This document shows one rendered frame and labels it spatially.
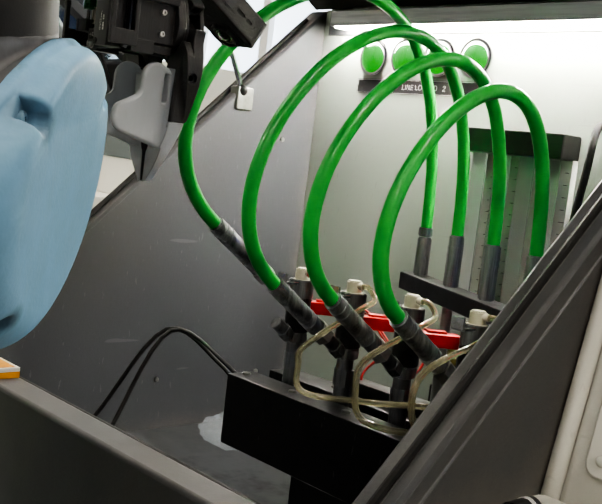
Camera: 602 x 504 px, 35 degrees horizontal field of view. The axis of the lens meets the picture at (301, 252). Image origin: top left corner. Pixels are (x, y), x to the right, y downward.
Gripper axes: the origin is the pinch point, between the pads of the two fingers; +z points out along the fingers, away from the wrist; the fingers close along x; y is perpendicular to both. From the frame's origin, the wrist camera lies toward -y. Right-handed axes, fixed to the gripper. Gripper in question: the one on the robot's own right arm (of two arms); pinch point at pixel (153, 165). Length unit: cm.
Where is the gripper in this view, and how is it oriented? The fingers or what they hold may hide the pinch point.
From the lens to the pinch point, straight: 78.3
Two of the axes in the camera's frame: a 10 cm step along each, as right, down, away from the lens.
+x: 6.7, 1.5, -7.2
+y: -7.3, -0.2, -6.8
